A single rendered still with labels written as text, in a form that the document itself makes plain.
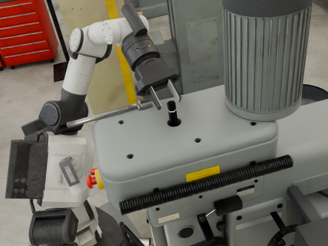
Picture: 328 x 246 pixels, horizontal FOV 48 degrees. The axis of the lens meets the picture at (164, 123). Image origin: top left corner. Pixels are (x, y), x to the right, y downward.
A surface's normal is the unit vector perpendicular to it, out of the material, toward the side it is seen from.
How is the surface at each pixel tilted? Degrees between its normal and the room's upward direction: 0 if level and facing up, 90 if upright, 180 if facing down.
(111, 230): 0
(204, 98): 0
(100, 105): 90
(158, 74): 30
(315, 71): 0
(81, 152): 59
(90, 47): 92
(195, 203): 90
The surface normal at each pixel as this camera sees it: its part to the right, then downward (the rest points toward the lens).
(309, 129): -0.13, -0.78
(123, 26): 0.32, -0.50
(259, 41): -0.29, 0.62
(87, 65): 0.45, 0.47
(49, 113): -0.52, 0.13
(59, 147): 0.38, 0.00
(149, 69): 0.12, -0.42
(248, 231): 0.24, 0.58
